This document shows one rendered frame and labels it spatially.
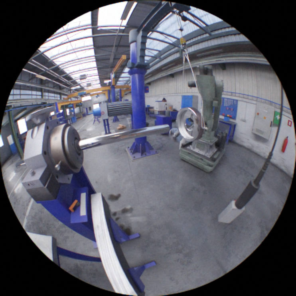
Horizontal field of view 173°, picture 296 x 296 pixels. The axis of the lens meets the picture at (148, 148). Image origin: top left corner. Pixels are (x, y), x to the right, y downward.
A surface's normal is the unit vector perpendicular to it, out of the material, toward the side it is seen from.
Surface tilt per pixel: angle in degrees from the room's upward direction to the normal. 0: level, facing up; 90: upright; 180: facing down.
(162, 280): 0
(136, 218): 0
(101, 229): 0
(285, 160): 90
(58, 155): 78
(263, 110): 90
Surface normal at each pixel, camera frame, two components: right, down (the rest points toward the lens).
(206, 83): -0.47, 0.63
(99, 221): -0.04, -0.89
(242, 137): -0.91, 0.21
